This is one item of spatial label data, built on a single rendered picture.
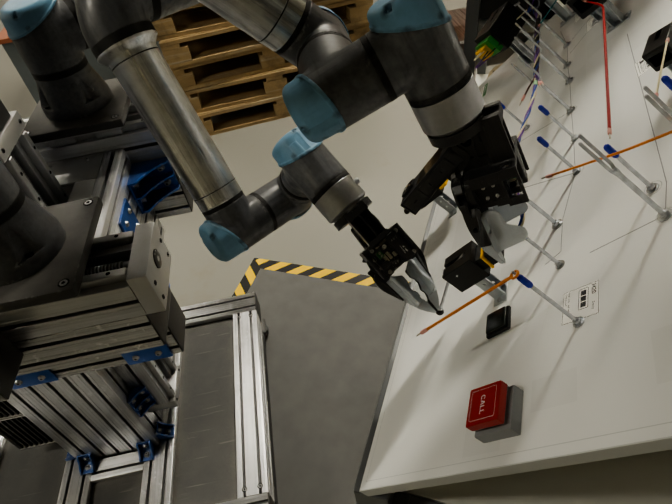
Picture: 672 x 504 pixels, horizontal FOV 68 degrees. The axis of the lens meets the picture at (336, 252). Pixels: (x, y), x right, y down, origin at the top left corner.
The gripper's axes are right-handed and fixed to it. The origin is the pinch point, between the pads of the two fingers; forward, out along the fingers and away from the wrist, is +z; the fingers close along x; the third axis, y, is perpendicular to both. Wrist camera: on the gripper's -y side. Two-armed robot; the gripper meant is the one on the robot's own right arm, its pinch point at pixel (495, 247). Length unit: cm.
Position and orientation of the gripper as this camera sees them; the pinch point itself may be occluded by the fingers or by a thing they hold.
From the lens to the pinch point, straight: 72.2
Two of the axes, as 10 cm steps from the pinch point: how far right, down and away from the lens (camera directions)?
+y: 8.2, -2.1, -5.2
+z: 5.0, 7.1, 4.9
